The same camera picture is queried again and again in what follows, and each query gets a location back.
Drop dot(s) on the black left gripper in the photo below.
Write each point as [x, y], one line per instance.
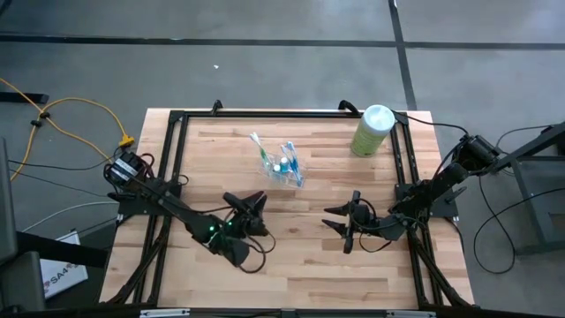
[234, 199]

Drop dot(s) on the silver rail bracket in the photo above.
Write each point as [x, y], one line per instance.
[165, 313]
[410, 314]

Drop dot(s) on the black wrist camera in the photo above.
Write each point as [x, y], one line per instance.
[364, 216]
[249, 224]

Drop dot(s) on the black metal beam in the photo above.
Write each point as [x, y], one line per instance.
[66, 252]

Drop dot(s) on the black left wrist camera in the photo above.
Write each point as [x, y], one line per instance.
[249, 224]

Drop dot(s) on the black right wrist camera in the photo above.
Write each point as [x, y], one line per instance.
[364, 216]

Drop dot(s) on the black aluminium table frame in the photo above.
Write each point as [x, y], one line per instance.
[265, 114]

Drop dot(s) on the blue white toothbrush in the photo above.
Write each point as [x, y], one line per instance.
[298, 170]
[291, 154]
[284, 149]

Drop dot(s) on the white printed sign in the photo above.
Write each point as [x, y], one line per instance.
[62, 274]

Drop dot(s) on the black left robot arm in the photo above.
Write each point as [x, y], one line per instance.
[185, 212]

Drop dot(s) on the dark grey cabinet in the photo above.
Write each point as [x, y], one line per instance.
[17, 282]

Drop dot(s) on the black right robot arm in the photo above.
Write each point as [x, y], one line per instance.
[424, 192]

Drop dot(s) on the green wipes canister white lid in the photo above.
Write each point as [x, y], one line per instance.
[373, 128]

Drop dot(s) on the clear acrylic organizer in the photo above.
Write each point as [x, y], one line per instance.
[282, 180]

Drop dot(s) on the black camera mount rail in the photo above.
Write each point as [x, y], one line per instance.
[220, 314]

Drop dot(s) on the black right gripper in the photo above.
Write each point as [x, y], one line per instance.
[351, 240]

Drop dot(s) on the black flat floor bar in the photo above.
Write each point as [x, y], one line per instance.
[26, 97]

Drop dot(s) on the dark metal stand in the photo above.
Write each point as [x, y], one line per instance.
[529, 149]

